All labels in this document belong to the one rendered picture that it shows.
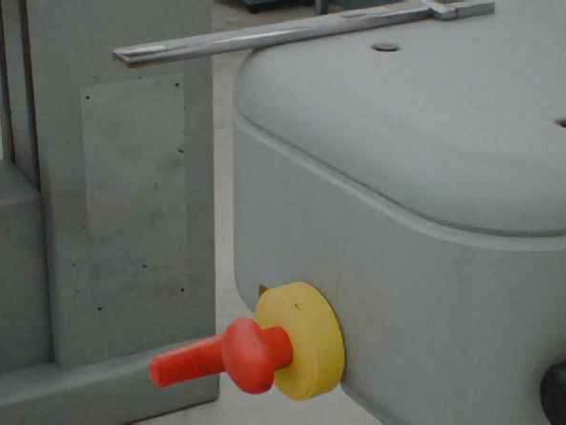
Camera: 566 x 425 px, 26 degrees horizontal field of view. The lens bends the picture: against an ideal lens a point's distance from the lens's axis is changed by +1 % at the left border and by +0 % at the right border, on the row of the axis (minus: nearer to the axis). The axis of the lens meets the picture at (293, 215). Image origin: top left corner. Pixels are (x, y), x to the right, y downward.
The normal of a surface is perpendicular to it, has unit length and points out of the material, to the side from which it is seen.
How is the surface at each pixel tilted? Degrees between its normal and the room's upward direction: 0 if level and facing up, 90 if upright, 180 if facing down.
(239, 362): 88
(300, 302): 19
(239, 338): 57
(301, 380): 90
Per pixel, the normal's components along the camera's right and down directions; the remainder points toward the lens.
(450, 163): -0.45, -0.43
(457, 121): 0.01, -0.91
